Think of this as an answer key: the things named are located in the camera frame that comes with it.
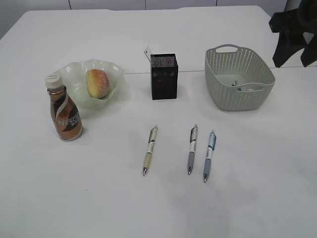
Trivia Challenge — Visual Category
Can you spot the grey retractable pen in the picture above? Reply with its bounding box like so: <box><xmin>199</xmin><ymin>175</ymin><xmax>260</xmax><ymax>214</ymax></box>
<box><xmin>187</xmin><ymin>124</ymin><xmax>198</xmax><ymax>175</ymax></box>

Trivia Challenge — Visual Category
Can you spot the green plastic woven basket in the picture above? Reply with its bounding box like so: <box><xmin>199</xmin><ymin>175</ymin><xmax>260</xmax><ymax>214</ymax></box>
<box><xmin>205</xmin><ymin>44</ymin><xmax>275</xmax><ymax>111</ymax></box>

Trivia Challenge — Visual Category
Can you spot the green glass wavy plate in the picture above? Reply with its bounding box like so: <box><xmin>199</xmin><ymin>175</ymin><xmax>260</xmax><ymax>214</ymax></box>
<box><xmin>53</xmin><ymin>59</ymin><xmax>130</xmax><ymax>119</ymax></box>

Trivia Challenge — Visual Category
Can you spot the sugared bread bun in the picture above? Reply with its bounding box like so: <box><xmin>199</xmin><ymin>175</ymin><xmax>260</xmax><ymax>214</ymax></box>
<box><xmin>86</xmin><ymin>69</ymin><xmax>110</xmax><ymax>99</ymax></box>

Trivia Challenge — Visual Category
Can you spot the brown Nescafe coffee bottle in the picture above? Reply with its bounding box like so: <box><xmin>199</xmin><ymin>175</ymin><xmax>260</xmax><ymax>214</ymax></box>
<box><xmin>45</xmin><ymin>74</ymin><xmax>83</xmax><ymax>141</ymax></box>

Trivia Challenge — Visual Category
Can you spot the light blue retractable pen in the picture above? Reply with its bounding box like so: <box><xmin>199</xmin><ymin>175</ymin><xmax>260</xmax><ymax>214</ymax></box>
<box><xmin>203</xmin><ymin>130</ymin><xmax>216</xmax><ymax>182</ymax></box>

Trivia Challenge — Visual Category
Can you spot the beige retractable pen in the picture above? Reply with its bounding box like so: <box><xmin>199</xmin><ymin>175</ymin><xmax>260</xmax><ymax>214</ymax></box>
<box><xmin>143</xmin><ymin>124</ymin><xmax>158</xmax><ymax>176</ymax></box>

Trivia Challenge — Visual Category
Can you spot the clear plastic ruler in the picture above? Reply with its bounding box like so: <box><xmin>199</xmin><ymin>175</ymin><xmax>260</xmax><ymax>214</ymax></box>
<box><xmin>144</xmin><ymin>47</ymin><xmax>153</xmax><ymax>67</ymax></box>

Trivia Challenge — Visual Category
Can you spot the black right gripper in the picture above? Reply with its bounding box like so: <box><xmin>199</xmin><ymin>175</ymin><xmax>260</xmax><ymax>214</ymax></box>
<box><xmin>269</xmin><ymin>0</ymin><xmax>317</xmax><ymax>67</ymax></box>

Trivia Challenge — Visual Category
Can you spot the black mesh pen holder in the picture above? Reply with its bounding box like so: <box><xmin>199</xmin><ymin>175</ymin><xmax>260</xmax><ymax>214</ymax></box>
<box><xmin>151</xmin><ymin>54</ymin><xmax>178</xmax><ymax>100</ymax></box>

